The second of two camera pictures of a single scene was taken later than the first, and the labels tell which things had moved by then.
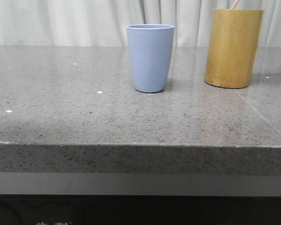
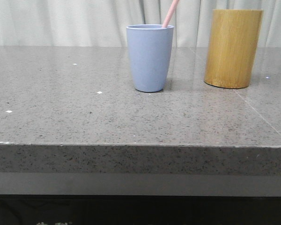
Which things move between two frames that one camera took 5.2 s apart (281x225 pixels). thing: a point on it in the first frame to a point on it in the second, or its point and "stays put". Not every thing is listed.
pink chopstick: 234,4 to 170,13
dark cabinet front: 17,209 stays put
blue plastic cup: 151,48 stays put
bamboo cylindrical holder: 234,38 stays put
